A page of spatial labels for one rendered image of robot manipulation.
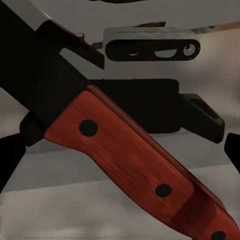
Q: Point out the parer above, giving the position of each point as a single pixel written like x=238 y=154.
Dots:
x=76 y=117

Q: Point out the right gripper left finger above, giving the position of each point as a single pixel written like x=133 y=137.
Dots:
x=12 y=150

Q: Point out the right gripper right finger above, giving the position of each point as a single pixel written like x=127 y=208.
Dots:
x=232 y=149

